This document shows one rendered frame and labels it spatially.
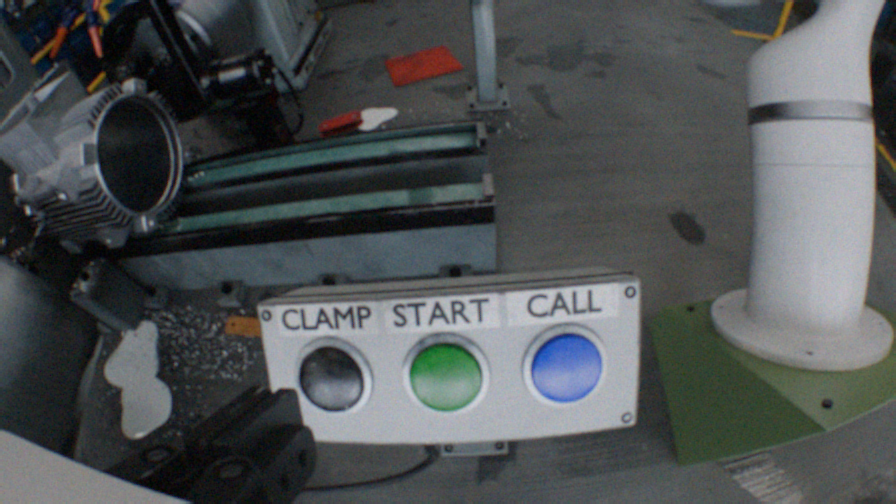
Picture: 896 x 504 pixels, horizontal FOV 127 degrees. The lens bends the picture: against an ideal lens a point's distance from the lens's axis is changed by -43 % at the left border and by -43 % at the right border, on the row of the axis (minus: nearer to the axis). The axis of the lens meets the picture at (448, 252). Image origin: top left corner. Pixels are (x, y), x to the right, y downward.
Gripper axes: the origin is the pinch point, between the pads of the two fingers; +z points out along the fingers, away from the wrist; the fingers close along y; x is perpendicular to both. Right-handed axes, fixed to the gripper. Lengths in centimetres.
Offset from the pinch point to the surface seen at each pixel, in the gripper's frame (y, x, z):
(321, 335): 0.1, -2.0, 6.6
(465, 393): -5.9, 0.5, 5.9
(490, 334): -7.1, -1.7, 6.6
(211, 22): 31, -42, 38
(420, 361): -4.2, -1.0, 5.9
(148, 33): 40, -41, 33
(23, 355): 30.7, 0.8, 7.5
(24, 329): 30.8, -1.3, 8.2
